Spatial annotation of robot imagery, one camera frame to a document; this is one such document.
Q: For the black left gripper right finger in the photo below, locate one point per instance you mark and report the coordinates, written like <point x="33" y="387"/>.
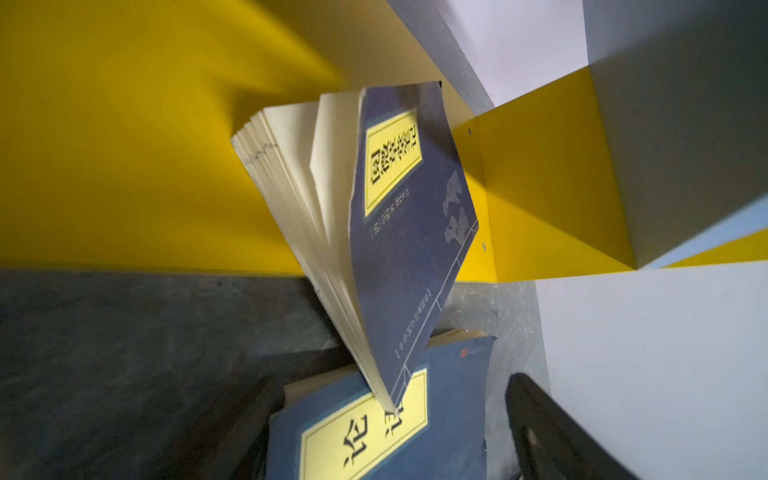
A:
<point x="549" y="444"/>

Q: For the dark blue book under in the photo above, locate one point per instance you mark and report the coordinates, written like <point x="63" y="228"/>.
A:
<point x="333" y="427"/>

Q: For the yellow wooden bookshelf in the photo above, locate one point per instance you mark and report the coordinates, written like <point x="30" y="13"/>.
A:
<point x="117" y="119"/>

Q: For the dark blue book top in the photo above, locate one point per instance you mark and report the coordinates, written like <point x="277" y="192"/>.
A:
<point x="368" y="190"/>

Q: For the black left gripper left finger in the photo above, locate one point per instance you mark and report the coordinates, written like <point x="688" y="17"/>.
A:
<point x="237" y="448"/>

